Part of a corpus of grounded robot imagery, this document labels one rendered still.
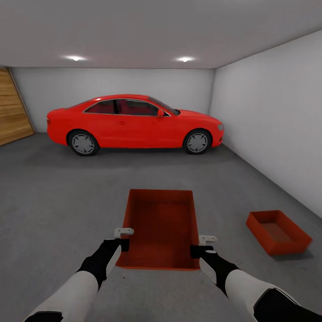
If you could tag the garage door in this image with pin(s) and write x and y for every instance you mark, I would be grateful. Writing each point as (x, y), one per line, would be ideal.
(14, 123)

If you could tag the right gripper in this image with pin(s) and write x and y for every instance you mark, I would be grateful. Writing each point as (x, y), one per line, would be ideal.
(196, 249)

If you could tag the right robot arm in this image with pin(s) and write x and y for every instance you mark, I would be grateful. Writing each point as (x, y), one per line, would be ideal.
(256, 300)

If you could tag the car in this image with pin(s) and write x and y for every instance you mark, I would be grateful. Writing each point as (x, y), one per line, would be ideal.
(132, 121)

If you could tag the storage box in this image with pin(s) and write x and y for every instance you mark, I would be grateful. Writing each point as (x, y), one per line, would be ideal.
(165, 226)
(299, 240)

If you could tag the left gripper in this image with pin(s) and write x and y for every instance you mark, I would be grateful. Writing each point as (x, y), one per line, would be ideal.
(124, 244)

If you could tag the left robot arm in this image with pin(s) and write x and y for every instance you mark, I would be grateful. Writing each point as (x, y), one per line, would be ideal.
(73, 300)

